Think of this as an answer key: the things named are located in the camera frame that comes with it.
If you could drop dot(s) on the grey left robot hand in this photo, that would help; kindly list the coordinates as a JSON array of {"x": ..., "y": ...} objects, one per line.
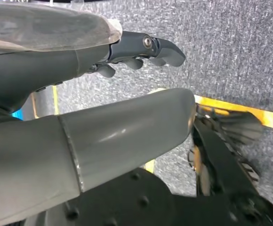
[{"x": 32, "y": 162}]

